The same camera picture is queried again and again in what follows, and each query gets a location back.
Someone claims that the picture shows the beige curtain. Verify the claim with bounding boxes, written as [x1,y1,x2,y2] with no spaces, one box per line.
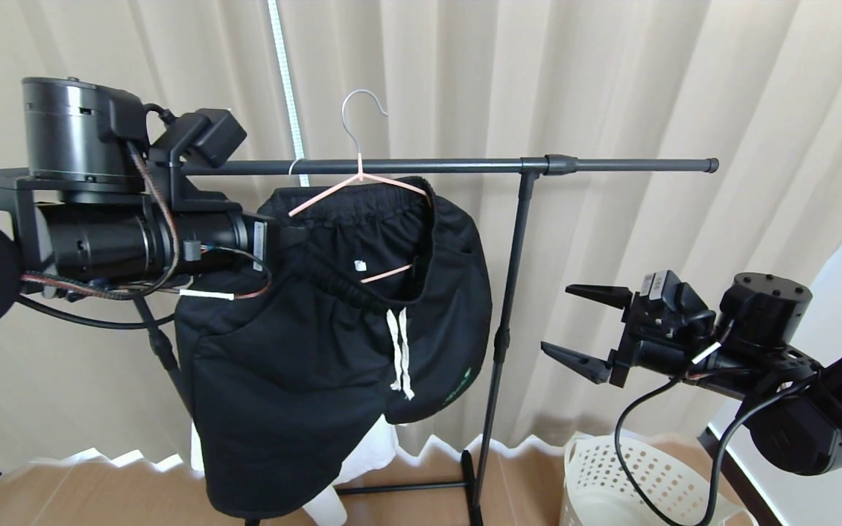
[0,0,842,476]

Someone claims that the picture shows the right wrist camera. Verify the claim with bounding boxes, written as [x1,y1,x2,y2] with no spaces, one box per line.
[633,269,714,329]

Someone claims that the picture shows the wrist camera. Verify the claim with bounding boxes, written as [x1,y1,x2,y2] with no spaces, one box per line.
[633,269,714,329]
[147,108,248,213]

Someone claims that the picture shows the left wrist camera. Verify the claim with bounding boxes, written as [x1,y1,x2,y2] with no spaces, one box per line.
[147,108,248,213]

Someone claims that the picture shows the black shorts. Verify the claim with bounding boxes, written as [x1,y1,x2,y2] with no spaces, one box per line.
[175,178,493,521]

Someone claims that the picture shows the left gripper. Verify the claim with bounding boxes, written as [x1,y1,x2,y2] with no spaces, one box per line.
[37,194,270,287]

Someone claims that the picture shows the white laundry basket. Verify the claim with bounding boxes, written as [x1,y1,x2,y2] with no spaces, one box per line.
[560,432,758,526]

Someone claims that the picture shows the black clothes rack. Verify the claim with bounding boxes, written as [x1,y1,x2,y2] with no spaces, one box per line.
[0,155,720,526]

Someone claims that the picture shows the white printed T-shirt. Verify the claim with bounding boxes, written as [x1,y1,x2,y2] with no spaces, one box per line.
[189,418,401,526]

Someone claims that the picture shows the black cable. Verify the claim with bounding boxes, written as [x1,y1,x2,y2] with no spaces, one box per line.
[613,369,820,526]
[15,292,177,331]

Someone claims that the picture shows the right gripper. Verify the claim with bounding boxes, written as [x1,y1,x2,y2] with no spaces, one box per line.
[542,283,721,388]

